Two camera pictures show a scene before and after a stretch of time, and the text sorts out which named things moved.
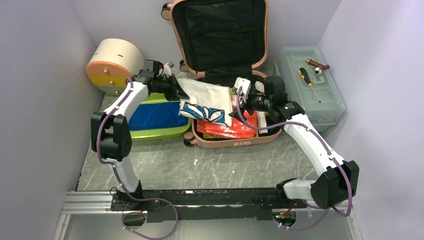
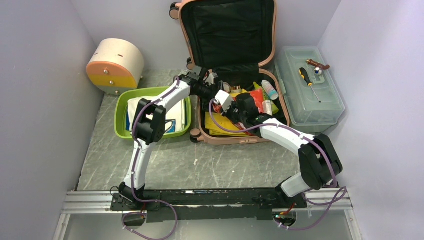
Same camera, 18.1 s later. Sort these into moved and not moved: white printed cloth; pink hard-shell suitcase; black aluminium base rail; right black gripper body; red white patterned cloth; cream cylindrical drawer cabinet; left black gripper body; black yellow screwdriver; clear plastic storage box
Moved: red white patterned cloth; white printed cloth; right black gripper body; pink hard-shell suitcase; left black gripper body
Not moved: clear plastic storage box; black yellow screwdriver; cream cylindrical drawer cabinet; black aluminium base rail
